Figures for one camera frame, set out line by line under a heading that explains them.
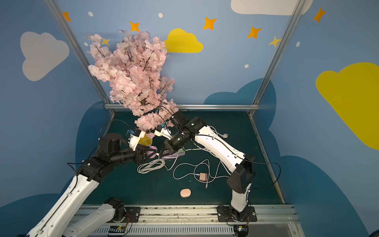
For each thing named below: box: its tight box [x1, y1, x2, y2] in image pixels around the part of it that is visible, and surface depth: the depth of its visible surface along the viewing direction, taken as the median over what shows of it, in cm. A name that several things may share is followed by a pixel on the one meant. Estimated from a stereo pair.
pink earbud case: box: [180, 188, 191, 198], surface depth 82 cm
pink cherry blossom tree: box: [84, 31, 178, 134], surface depth 72 cm
